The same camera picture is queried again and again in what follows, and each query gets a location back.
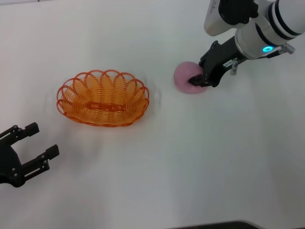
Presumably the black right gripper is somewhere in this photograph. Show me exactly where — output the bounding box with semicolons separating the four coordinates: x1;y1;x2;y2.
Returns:
189;35;246;89

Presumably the silver elbow cable plug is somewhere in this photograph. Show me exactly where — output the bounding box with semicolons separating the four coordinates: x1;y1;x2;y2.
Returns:
229;58;239;76

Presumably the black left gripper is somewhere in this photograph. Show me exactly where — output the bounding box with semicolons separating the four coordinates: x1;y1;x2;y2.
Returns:
0;122;60;188

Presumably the pink toy peach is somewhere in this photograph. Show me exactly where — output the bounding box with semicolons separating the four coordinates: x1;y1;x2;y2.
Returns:
173;61;211;95

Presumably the orange wire basket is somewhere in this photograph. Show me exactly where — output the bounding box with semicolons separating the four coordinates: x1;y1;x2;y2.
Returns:
56;69;150;127

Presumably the black cable with metal plug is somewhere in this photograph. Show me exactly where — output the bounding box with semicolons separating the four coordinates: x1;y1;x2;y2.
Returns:
261;42;296;60

